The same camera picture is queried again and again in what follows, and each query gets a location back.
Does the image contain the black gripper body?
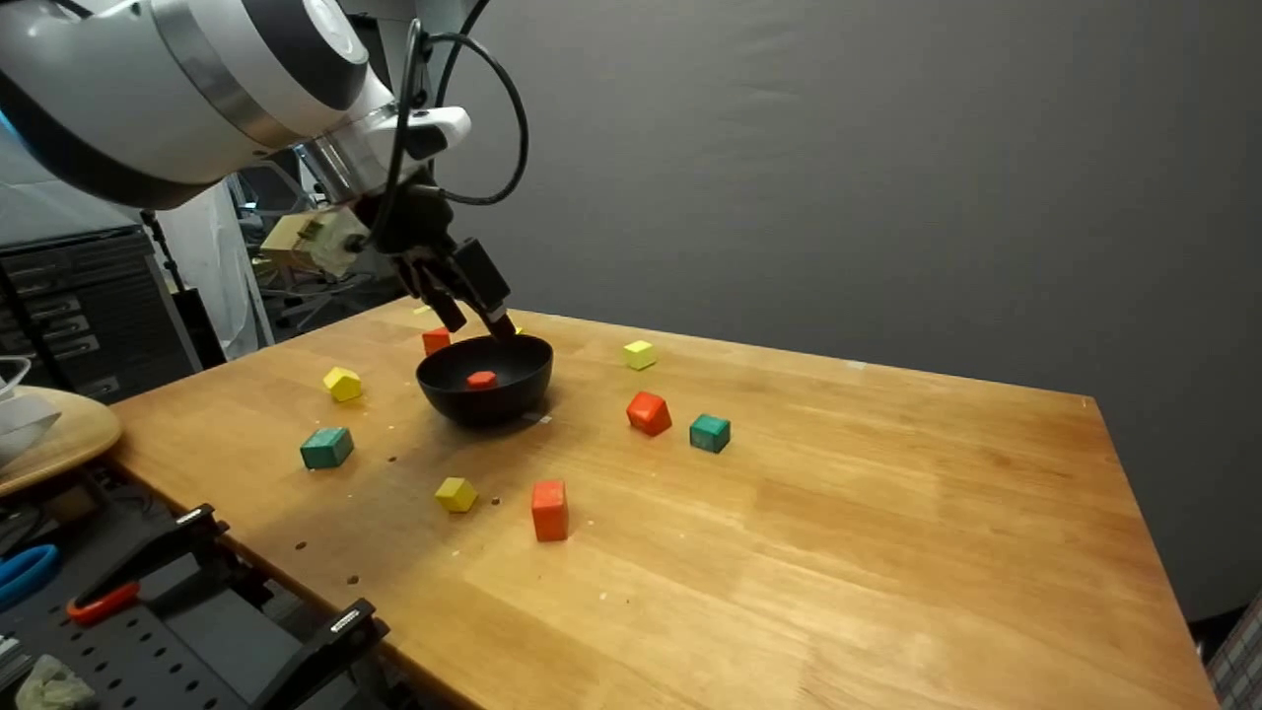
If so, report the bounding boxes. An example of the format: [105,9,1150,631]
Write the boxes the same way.
[356,184,507,313]

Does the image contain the small red square block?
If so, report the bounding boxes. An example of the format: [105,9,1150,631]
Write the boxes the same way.
[464,369,501,392]

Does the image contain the black bowl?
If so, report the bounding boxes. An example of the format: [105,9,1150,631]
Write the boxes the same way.
[412,335,550,424]

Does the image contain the large yellow block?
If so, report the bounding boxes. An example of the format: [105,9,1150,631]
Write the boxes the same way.
[322,368,361,407]

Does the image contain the small yellow block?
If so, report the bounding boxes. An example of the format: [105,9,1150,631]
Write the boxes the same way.
[623,339,660,369]

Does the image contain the teal block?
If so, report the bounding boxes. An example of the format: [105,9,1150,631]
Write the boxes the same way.
[690,414,728,455]
[301,424,356,470]

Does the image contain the red rounded block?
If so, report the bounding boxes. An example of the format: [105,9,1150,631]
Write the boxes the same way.
[628,392,669,438]

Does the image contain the red cube block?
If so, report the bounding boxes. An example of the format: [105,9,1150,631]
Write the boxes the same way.
[533,482,569,541]

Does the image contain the red triangular block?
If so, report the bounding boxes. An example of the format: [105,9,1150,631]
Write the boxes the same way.
[420,326,455,355]

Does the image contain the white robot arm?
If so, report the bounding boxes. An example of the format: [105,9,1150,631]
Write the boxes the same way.
[0,0,515,339]

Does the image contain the black equipment rack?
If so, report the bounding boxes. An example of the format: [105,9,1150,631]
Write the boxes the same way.
[0,226,198,401]

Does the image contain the black orange clamp near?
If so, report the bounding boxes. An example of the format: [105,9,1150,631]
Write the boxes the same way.
[247,601,385,710]

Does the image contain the black orange clamp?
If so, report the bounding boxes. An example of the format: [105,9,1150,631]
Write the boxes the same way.
[61,505,230,626]
[247,601,385,710]

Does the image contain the black orange clamp far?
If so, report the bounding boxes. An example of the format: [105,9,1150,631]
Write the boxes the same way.
[61,505,230,626]

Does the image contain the round wooden side table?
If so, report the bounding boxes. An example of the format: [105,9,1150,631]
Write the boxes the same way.
[0,388,122,495]

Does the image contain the black perforated board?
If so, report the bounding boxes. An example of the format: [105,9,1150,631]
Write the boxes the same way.
[0,482,393,710]

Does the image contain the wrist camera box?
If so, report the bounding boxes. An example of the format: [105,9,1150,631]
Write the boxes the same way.
[260,210,368,277]

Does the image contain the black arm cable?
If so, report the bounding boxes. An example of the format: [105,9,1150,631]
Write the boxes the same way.
[378,29,533,214]

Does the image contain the blue handled tool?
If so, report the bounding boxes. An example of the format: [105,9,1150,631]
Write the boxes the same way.
[0,543,58,611]

